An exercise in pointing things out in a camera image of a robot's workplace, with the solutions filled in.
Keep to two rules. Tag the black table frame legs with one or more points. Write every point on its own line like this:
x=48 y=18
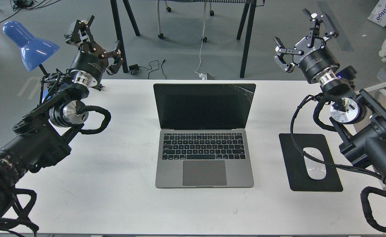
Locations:
x=185 y=34

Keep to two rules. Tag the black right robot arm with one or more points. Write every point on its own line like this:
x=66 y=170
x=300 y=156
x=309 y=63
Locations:
x=358 y=118

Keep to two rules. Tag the black mouse pad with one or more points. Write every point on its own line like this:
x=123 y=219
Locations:
x=299 y=181

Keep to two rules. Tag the cardboard box with blue print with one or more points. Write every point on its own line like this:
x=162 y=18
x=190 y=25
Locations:
x=385 y=12

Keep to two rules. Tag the blue desk lamp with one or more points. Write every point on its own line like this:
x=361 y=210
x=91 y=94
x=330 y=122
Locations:
x=34 y=51

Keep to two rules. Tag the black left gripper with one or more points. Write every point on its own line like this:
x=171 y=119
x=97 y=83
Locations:
x=91 y=61

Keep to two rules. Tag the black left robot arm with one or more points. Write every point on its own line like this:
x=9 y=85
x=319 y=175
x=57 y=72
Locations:
x=44 y=134

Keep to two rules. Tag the grey laptop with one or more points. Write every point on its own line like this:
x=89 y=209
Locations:
x=203 y=142

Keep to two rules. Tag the white computer mouse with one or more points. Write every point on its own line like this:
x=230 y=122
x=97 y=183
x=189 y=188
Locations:
x=315 y=170

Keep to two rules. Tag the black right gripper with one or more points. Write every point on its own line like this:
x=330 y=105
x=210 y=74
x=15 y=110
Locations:
x=311 y=54

